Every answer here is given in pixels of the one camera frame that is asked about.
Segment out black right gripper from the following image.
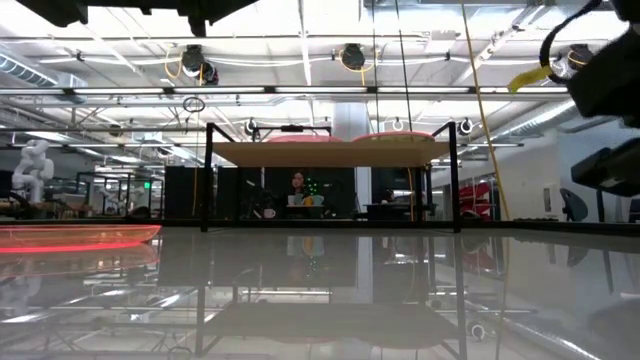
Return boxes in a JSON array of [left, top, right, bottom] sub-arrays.
[[567, 27, 640, 129]]

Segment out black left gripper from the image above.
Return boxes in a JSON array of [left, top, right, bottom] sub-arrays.
[[88, 0, 261, 38]]

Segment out pink divided plastic plate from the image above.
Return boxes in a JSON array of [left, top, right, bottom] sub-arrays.
[[352, 130, 437, 143]]

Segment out wooden shelf black metal legs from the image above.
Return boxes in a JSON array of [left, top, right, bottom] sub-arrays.
[[199, 121, 462, 234]]

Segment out yellow tape tag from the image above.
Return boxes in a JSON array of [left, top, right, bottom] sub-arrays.
[[507, 64, 555, 95]]

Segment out dark grey desk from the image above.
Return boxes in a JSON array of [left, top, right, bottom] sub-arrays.
[[571, 137, 640, 224]]

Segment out grey shell office chair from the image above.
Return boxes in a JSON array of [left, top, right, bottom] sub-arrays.
[[558, 187, 590, 223]]

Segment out black partition screen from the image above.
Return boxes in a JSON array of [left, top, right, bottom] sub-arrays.
[[163, 165, 357, 221]]

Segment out red bin storage rack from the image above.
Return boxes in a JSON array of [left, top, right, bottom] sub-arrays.
[[458, 182, 495, 221]]

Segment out person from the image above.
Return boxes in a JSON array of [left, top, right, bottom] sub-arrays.
[[287, 171, 311, 206]]

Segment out orange divided plastic plate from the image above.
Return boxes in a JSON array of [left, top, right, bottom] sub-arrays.
[[0, 224, 162, 255]]

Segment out black ceiling cable reel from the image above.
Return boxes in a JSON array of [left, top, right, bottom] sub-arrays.
[[567, 43, 595, 69], [179, 43, 221, 86], [339, 42, 367, 71]]

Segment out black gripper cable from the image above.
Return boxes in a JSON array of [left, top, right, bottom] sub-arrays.
[[538, 0, 604, 85]]

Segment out yellow hanging cable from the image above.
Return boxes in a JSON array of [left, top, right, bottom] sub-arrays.
[[459, 0, 511, 221]]

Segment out black metal table frame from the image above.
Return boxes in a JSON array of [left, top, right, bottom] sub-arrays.
[[0, 217, 640, 236]]

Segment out black hanging cable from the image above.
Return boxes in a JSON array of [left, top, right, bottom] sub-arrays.
[[394, 0, 414, 132]]

